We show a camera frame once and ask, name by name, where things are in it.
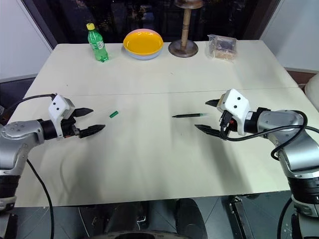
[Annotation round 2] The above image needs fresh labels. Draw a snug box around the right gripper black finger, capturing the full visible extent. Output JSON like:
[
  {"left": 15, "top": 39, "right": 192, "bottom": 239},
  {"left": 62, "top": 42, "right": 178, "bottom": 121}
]
[
  {"left": 204, "top": 98, "right": 221, "bottom": 109},
  {"left": 194, "top": 124, "right": 222, "bottom": 139}
]

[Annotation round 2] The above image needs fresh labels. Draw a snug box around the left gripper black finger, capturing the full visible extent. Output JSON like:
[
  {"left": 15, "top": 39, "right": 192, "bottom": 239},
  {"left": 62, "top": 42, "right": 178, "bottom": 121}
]
[
  {"left": 75, "top": 107, "right": 94, "bottom": 118},
  {"left": 79, "top": 124, "right": 106, "bottom": 138}
]

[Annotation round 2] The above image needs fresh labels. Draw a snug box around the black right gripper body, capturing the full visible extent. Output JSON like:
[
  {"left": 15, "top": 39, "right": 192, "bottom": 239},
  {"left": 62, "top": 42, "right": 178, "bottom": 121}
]
[{"left": 219, "top": 109, "right": 238, "bottom": 140}]

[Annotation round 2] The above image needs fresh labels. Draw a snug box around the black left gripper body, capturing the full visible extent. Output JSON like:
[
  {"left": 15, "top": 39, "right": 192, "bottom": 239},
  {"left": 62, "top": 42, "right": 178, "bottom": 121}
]
[{"left": 60, "top": 109, "right": 82, "bottom": 139}]

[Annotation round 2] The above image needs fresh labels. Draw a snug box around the black pen with green end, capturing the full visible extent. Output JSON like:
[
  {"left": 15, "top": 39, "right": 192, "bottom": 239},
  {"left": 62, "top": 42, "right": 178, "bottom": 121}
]
[{"left": 171, "top": 112, "right": 209, "bottom": 119}]

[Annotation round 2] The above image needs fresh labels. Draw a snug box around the green plastic bottle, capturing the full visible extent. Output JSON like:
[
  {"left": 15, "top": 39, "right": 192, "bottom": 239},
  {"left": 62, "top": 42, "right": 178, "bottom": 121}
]
[{"left": 86, "top": 22, "right": 110, "bottom": 63}]

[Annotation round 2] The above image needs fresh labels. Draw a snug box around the clear plastic bag with contents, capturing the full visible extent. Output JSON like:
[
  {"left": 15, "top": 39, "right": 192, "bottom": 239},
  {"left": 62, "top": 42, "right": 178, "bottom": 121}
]
[{"left": 205, "top": 33, "right": 238, "bottom": 62}]

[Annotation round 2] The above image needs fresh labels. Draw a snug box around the brown wooden stand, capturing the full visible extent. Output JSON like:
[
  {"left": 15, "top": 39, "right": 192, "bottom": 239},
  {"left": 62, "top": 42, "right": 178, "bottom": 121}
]
[{"left": 167, "top": 0, "right": 199, "bottom": 58}]

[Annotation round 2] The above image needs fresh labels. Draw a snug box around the light blue plate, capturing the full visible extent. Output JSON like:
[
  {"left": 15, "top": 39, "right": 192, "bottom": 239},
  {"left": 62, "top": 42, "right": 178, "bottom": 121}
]
[{"left": 121, "top": 44, "right": 164, "bottom": 61}]

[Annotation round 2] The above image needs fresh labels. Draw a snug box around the white rounded seat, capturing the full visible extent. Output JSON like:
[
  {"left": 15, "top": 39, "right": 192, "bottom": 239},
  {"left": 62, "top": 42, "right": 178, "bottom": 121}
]
[{"left": 302, "top": 74, "right": 319, "bottom": 112}]

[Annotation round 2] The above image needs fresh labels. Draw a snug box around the yellow bowl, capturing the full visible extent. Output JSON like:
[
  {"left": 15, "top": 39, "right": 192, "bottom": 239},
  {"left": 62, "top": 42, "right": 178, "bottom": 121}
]
[{"left": 123, "top": 30, "right": 164, "bottom": 56}]

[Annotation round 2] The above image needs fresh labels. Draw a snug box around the dark rounded shape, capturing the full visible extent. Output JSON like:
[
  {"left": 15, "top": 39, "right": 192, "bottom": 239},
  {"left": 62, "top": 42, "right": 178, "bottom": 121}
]
[{"left": 79, "top": 198, "right": 208, "bottom": 239}]

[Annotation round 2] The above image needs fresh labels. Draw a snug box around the pink plate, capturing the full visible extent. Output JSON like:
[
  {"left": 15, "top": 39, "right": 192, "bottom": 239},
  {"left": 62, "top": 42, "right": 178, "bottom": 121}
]
[{"left": 128, "top": 28, "right": 161, "bottom": 34}]

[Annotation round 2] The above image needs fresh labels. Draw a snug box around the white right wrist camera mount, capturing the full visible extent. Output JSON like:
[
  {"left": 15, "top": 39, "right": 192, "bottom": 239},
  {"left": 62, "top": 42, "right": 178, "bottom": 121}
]
[{"left": 217, "top": 88, "right": 251, "bottom": 136}]

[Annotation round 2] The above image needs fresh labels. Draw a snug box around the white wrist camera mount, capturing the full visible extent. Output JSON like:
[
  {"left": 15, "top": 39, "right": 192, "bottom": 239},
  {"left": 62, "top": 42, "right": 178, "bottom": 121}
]
[
  {"left": 217, "top": 88, "right": 251, "bottom": 136},
  {"left": 48, "top": 94, "right": 76, "bottom": 138}
]

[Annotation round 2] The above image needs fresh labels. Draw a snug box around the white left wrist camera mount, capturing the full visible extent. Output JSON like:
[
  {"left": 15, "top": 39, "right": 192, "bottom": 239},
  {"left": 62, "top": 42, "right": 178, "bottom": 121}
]
[{"left": 48, "top": 94, "right": 76, "bottom": 138}]

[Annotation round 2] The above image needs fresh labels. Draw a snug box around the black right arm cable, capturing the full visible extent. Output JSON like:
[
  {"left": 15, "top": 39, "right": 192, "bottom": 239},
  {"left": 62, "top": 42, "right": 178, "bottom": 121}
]
[{"left": 219, "top": 110, "right": 319, "bottom": 161}]

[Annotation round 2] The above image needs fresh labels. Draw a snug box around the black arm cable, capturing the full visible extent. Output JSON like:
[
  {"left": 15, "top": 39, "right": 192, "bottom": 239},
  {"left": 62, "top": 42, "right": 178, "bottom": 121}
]
[
  {"left": 0, "top": 93, "right": 57, "bottom": 116},
  {"left": 219, "top": 110, "right": 319, "bottom": 161}
]

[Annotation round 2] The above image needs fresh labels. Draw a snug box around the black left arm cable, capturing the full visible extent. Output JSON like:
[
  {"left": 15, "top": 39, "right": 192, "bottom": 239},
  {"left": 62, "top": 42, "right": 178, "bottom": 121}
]
[{"left": 0, "top": 93, "right": 57, "bottom": 116}]

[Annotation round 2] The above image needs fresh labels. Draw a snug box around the black hanging cable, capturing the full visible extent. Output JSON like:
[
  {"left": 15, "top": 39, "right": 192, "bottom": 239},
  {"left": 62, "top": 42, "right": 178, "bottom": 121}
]
[
  {"left": 278, "top": 196, "right": 294, "bottom": 239},
  {"left": 25, "top": 158, "right": 55, "bottom": 239}
]

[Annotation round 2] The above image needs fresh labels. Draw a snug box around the black metal table frame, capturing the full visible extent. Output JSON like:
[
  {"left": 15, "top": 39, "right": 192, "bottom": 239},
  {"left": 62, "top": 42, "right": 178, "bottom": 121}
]
[{"left": 227, "top": 196, "right": 251, "bottom": 239}]

